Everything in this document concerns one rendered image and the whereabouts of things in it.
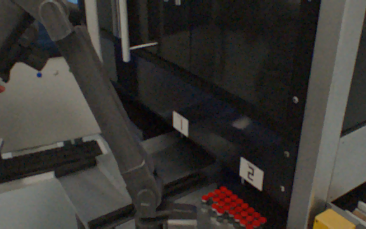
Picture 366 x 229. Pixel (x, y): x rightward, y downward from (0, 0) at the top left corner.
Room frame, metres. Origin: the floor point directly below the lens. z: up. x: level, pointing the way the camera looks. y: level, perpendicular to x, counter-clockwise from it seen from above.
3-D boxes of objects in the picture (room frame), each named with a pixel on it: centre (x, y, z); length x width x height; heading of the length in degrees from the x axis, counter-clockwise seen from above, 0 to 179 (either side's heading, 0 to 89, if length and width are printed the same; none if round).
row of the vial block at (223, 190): (0.85, -0.17, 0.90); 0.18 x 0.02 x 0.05; 34
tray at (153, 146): (1.09, 0.07, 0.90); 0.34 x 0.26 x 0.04; 124
